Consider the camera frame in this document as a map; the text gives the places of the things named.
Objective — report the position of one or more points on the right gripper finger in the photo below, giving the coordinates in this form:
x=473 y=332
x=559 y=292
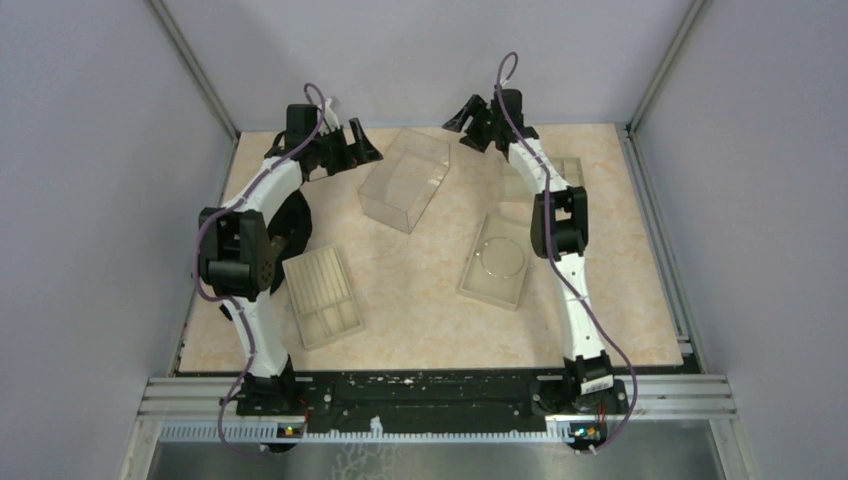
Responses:
x=478 y=140
x=466 y=113

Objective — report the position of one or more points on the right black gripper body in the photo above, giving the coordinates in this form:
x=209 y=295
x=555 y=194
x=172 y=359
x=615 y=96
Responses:
x=482 y=126

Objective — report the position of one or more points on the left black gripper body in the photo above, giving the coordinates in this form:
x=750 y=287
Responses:
x=333 y=150

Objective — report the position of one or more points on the clear plastic box cover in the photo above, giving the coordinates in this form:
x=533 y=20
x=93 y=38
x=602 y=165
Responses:
x=400 y=187

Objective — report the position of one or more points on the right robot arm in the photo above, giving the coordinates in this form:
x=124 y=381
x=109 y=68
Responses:
x=559 y=230

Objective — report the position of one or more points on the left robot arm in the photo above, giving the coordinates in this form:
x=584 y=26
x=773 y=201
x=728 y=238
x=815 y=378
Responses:
x=278 y=176

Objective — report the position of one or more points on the beige compartment tray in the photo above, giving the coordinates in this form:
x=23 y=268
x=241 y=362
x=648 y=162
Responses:
x=514 y=188

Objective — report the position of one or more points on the black cloth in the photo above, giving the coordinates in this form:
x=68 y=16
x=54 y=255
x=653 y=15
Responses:
x=241 y=253

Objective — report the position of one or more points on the beige slotted ring tray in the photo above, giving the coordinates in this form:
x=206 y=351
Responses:
x=325 y=308

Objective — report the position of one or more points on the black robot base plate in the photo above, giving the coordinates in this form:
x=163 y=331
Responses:
x=425 y=401

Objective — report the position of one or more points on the white slotted cable duct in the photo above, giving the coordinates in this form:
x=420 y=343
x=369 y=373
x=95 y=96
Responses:
x=266 y=431

